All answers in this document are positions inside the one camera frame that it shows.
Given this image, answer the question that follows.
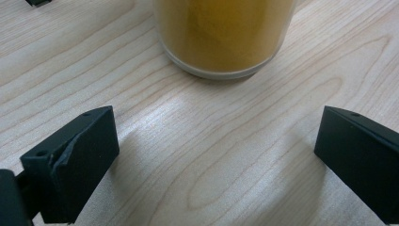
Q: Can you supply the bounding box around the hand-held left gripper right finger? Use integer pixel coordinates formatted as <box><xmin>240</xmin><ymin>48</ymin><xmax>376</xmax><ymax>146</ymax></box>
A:
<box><xmin>313</xmin><ymin>105</ymin><xmax>399</xmax><ymax>225</ymax></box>

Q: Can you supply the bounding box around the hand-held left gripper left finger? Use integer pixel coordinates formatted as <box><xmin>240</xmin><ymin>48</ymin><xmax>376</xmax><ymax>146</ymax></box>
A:
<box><xmin>20</xmin><ymin>105</ymin><xmax>120</xmax><ymax>224</ymax></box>

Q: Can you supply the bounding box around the black low shelf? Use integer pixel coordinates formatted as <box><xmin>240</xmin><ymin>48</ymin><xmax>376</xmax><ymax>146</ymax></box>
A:
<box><xmin>24</xmin><ymin>0</ymin><xmax>53</xmax><ymax>8</ymax></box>

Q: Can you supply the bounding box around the orange spice jar green lid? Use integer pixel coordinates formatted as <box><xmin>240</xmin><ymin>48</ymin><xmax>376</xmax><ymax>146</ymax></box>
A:
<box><xmin>152</xmin><ymin>0</ymin><xmax>297</xmax><ymax>80</ymax></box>

